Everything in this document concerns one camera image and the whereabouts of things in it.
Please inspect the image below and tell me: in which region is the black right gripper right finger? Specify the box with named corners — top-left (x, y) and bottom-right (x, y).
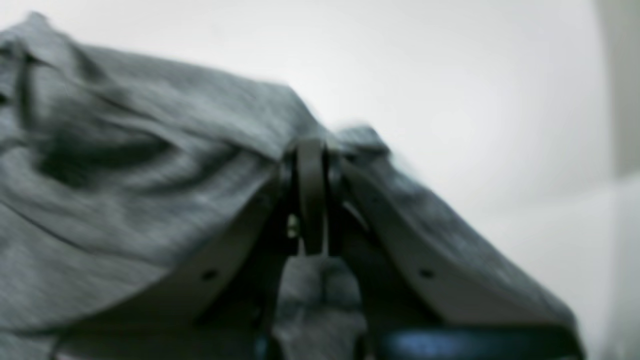
top-left (326, 150), bottom-right (585, 360)

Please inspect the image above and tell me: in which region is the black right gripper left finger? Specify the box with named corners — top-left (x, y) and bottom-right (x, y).
top-left (50, 139), bottom-right (326, 360)

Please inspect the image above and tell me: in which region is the grey t-shirt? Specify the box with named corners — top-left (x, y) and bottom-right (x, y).
top-left (1, 13), bottom-right (579, 360)

